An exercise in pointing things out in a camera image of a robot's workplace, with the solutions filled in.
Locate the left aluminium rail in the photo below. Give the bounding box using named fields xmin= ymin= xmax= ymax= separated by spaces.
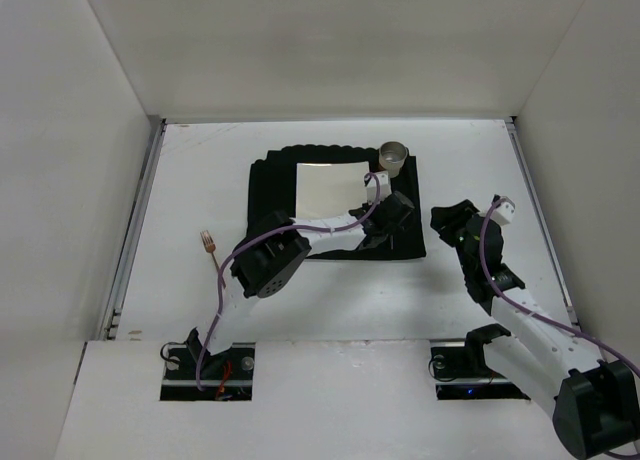
xmin=96 ymin=115 xmax=167 ymax=341

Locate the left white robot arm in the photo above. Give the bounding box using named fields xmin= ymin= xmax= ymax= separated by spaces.
xmin=187 ymin=191 xmax=417 ymax=363

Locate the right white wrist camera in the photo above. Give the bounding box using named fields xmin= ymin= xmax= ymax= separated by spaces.
xmin=491 ymin=196 xmax=516 ymax=227

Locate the aluminium rail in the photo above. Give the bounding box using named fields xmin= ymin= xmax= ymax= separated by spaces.
xmin=504 ymin=117 xmax=581 ymax=329
xmin=96 ymin=115 xmax=167 ymax=341

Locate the metal cup brown base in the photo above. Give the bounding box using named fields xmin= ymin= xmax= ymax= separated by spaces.
xmin=378 ymin=141 xmax=408 ymax=178

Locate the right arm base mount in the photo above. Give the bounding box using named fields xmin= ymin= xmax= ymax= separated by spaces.
xmin=428 ymin=324 xmax=529 ymax=401

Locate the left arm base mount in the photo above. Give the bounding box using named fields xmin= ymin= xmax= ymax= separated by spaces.
xmin=160 ymin=328 xmax=256 ymax=402

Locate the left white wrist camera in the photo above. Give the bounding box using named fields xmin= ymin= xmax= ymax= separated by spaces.
xmin=364 ymin=171 xmax=392 ymax=204

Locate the white square plate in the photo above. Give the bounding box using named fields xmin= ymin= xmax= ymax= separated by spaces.
xmin=294 ymin=162 xmax=369 ymax=220

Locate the copper fork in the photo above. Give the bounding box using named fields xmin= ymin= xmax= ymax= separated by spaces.
xmin=200 ymin=230 xmax=226 ymax=287

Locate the right aluminium rail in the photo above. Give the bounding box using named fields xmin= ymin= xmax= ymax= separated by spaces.
xmin=504 ymin=117 xmax=581 ymax=329

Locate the purple cable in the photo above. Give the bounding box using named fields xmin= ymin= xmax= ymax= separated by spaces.
xmin=478 ymin=197 xmax=640 ymax=456
xmin=194 ymin=173 xmax=384 ymax=392

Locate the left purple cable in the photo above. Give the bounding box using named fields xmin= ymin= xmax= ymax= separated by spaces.
xmin=194 ymin=173 xmax=384 ymax=392

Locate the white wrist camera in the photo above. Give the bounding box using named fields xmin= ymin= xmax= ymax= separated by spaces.
xmin=491 ymin=196 xmax=516 ymax=227
xmin=364 ymin=171 xmax=392 ymax=204

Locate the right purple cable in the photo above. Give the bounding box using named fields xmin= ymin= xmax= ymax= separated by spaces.
xmin=478 ymin=197 xmax=640 ymax=456

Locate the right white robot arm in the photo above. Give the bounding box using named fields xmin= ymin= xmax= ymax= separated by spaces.
xmin=429 ymin=197 xmax=639 ymax=459

